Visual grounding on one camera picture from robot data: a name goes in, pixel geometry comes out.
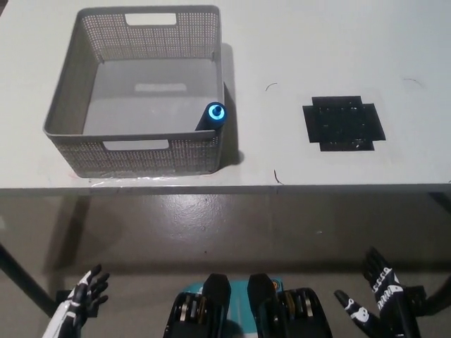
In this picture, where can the grey perforated plastic basket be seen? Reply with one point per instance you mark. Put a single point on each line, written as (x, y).
(70, 88)

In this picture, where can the black table leg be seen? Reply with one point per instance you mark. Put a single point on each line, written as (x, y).
(21, 274)
(440, 297)

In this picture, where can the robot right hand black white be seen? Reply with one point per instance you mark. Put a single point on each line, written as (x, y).
(387, 288)

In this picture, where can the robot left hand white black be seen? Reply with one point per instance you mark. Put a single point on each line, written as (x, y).
(67, 313)

